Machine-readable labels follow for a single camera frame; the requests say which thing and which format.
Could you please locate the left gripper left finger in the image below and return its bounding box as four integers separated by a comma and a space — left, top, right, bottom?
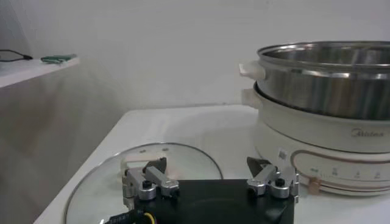
121, 156, 180, 211

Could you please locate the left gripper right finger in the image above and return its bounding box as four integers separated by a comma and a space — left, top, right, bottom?
246, 156, 301, 200

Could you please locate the glass lid with white handle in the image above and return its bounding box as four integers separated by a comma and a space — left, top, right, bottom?
63, 142, 224, 224

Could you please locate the steel steamer basket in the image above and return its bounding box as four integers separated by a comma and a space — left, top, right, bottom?
239, 41, 390, 121

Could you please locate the white electric cooking pot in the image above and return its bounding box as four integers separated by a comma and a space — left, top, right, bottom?
241, 88, 390, 197

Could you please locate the white side table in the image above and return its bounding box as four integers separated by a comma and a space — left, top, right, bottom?
0, 56, 80, 89

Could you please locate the black looped cable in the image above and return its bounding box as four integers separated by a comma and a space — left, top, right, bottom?
0, 49, 34, 63

